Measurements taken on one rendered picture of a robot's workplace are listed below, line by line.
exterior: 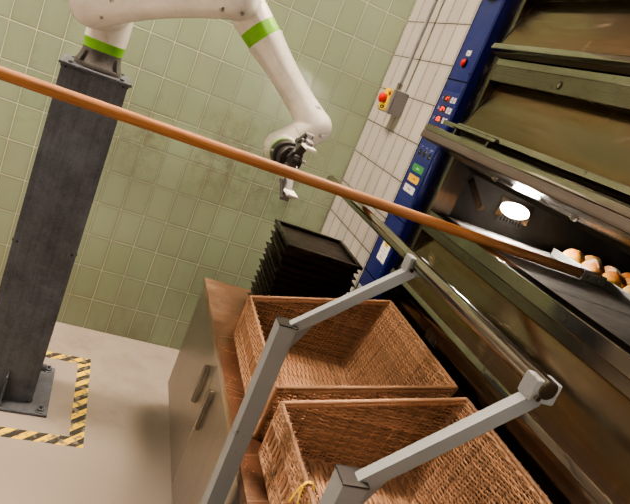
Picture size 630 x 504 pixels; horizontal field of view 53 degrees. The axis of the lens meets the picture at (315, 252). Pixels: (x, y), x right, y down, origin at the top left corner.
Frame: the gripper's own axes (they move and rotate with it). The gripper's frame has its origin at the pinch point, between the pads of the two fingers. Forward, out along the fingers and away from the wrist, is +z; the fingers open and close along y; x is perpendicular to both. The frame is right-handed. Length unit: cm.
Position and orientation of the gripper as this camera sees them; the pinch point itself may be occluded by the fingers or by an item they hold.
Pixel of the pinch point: (301, 173)
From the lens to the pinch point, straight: 171.4
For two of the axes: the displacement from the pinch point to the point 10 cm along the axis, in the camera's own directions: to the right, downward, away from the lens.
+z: 2.2, 3.5, -9.1
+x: -9.0, -2.9, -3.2
